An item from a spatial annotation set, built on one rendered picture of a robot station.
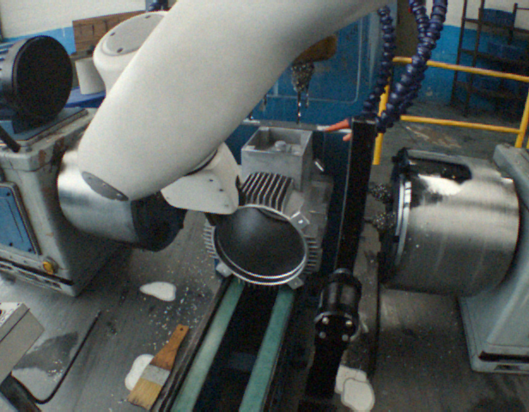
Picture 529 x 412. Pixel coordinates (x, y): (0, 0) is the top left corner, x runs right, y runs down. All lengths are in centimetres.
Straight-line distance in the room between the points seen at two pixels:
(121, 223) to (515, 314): 70
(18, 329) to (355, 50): 76
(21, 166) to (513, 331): 96
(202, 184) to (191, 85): 22
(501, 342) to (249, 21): 66
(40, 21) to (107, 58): 678
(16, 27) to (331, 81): 693
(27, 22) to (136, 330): 679
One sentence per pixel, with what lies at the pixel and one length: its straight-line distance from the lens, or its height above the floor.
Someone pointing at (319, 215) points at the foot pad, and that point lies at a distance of 57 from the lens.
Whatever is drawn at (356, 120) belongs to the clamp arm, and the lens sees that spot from 43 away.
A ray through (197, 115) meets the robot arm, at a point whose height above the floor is 131.
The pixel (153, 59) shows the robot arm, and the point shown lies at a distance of 22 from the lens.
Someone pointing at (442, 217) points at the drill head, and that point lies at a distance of 55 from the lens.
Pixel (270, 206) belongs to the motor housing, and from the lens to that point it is 54.
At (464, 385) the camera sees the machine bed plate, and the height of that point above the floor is 80.
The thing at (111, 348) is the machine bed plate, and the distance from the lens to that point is 77.
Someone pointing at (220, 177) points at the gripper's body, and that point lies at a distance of 41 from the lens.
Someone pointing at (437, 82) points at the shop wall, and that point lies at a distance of 633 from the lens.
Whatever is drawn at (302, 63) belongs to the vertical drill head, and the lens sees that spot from 54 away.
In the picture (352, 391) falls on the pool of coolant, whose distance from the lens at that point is 67.
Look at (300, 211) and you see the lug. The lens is 54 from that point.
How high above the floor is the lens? 138
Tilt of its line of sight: 32 degrees down
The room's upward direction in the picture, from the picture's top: straight up
